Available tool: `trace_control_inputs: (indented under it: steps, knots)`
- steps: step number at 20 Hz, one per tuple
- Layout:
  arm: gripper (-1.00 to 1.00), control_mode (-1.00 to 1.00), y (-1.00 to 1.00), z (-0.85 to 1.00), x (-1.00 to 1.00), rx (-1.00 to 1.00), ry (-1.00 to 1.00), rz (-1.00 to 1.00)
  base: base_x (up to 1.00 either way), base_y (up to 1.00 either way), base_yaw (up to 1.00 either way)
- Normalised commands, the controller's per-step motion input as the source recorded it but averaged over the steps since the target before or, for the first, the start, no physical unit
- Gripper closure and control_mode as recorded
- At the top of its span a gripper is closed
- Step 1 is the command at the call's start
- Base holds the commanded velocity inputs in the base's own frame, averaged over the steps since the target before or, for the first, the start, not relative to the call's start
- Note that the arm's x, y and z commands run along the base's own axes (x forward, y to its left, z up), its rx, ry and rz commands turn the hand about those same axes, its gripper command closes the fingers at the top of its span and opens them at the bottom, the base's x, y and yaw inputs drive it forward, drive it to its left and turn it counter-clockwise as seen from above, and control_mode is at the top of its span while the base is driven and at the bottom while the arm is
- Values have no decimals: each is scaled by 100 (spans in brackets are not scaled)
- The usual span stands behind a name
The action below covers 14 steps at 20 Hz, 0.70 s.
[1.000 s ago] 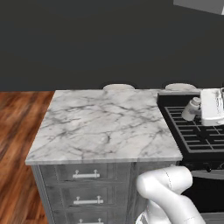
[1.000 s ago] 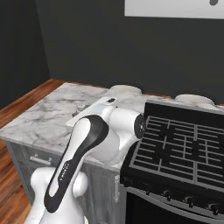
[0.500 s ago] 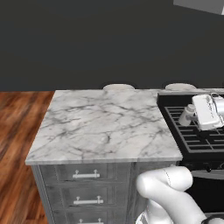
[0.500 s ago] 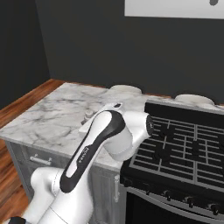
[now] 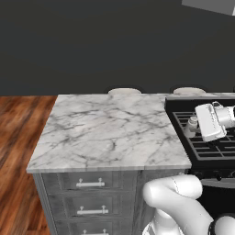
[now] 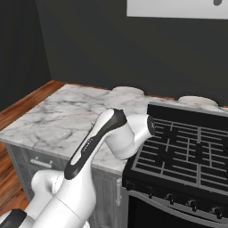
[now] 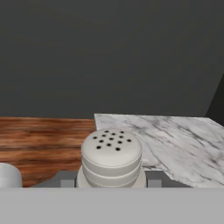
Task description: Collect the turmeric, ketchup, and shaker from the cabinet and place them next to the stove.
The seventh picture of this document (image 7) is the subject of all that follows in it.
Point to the white salt shaker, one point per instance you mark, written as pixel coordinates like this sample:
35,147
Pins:
111,159

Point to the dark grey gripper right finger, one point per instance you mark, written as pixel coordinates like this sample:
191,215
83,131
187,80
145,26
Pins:
159,178

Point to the white rounded container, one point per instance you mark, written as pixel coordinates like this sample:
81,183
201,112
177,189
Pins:
9,176

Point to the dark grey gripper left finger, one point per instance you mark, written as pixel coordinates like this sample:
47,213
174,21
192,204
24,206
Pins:
62,179

